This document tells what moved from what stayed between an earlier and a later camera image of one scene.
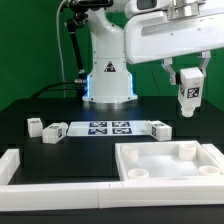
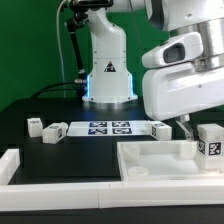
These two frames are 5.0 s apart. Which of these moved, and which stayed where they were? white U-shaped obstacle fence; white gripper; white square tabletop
Moved: white gripper
Stayed: white U-shaped obstacle fence; white square tabletop
